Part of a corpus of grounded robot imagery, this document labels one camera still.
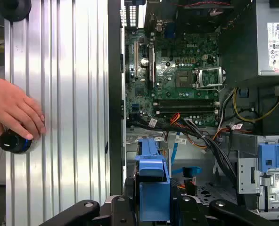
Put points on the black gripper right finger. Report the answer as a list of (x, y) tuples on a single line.
[(191, 212)]

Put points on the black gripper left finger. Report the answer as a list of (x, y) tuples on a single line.
[(120, 212)]

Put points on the hard disk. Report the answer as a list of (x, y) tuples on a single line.
[(153, 197)]

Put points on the perforated metal disk bay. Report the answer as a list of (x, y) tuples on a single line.
[(207, 188)]

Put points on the black RAM slot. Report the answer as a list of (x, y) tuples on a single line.
[(186, 102), (186, 109)]

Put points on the white expansion slot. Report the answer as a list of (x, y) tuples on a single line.
[(136, 58)]

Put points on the person's bare hand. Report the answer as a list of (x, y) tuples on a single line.
[(10, 106)]

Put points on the metal drive cage blue latch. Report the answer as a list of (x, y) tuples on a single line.
[(271, 160)]

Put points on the black PC case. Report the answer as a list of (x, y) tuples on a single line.
[(116, 94)]

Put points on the square gold chipset chip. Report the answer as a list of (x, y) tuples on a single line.
[(183, 79)]

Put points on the CPU socket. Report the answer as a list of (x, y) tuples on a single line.
[(210, 77)]

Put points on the green motherboard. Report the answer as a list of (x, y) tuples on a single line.
[(177, 58)]

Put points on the grey power supply unit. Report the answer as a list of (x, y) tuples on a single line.
[(262, 35)]

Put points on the black round foot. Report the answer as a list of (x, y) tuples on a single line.
[(15, 9)]

